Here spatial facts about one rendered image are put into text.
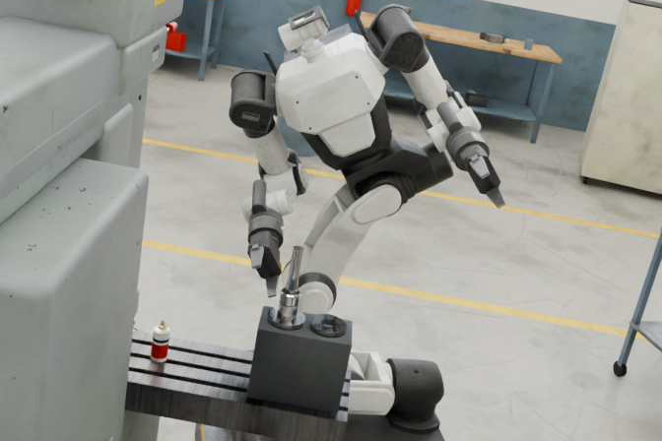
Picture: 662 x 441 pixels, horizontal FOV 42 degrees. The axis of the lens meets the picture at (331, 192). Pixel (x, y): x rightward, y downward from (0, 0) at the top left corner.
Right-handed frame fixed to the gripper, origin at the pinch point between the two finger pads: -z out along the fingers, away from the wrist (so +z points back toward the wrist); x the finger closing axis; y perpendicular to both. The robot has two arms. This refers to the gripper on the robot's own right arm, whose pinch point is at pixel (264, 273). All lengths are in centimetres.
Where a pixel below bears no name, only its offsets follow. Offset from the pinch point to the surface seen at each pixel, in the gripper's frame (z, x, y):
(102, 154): -11, 52, -13
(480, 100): 562, -395, 71
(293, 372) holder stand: -18.1, -16.0, 1.5
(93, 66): -13, 71, -5
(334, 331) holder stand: -12.7, -11.4, 13.3
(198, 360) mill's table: -6.7, -17.8, -24.0
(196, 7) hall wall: 693, -270, -196
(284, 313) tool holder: -9.5, -5.0, 3.2
